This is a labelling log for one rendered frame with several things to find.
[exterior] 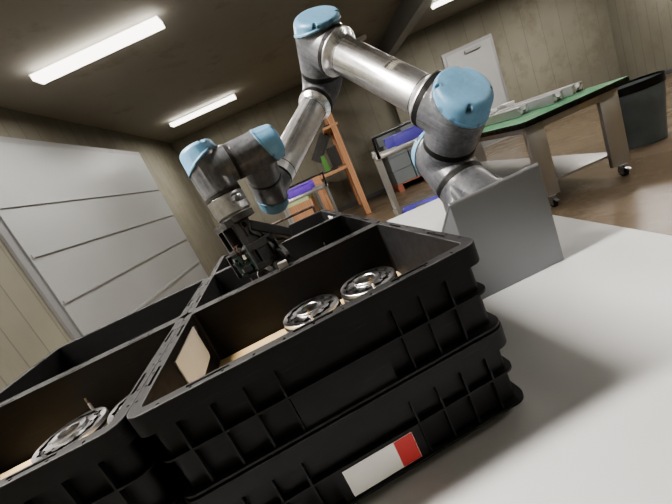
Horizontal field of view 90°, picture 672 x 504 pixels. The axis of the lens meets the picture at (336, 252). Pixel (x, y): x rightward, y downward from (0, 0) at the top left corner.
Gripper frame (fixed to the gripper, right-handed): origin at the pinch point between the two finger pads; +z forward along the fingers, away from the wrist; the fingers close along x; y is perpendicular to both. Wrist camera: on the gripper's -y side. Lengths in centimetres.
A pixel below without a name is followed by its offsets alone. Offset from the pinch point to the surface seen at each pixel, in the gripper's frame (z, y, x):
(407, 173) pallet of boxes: 34, -607, -198
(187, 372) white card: -3.5, 29.8, 7.0
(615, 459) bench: 21, 19, 48
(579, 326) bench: 21, -3, 47
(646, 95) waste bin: 53, -390, 123
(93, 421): -2.6, 37.2, -11.6
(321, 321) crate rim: -4.4, 26.4, 30.6
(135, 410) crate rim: -6.2, 39.2, 15.7
